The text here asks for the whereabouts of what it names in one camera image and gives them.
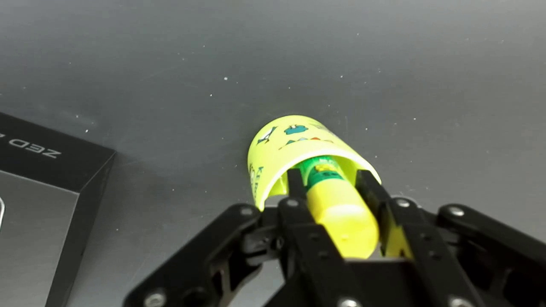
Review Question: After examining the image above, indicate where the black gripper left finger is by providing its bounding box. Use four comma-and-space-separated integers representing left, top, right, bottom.
123, 168, 345, 307

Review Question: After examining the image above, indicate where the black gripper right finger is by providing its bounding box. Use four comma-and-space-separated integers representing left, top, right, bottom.
357, 170, 546, 307

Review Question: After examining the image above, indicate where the yellow mug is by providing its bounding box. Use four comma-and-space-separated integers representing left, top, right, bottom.
246, 114, 417, 260

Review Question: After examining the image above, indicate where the black box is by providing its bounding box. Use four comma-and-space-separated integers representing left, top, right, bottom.
0, 114, 115, 307

